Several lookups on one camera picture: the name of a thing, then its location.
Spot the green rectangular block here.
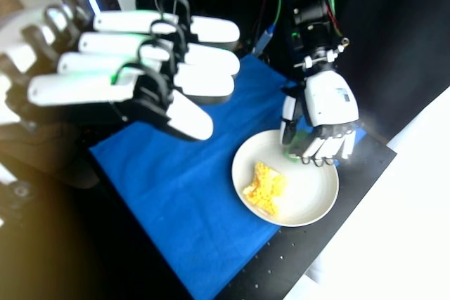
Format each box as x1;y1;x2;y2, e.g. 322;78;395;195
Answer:
283;130;310;164

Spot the yellow star-shaped toy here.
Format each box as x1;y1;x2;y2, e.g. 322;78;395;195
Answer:
241;161;290;217

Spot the white round plate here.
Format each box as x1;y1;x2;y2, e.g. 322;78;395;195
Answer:
231;129;340;228

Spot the white adapter blue connector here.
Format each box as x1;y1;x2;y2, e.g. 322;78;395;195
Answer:
252;22;276;58

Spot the black perforated board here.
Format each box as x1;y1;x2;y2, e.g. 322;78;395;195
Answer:
214;127;398;300

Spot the blue fabric cloth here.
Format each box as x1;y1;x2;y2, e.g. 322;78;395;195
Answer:
89;53;367;300

